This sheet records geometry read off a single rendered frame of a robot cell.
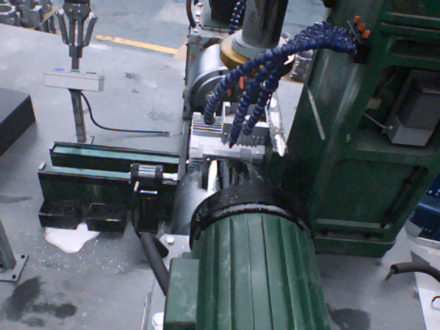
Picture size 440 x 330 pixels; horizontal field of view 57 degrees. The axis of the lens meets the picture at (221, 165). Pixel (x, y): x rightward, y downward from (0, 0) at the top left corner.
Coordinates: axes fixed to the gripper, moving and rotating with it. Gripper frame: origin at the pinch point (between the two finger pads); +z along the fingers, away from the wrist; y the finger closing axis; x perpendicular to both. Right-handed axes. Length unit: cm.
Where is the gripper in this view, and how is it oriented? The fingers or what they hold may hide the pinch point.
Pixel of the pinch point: (75, 58)
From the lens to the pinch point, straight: 139.2
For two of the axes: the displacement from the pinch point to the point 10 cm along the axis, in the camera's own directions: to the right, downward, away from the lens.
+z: -1.1, 9.7, 2.2
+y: 9.9, 0.9, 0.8
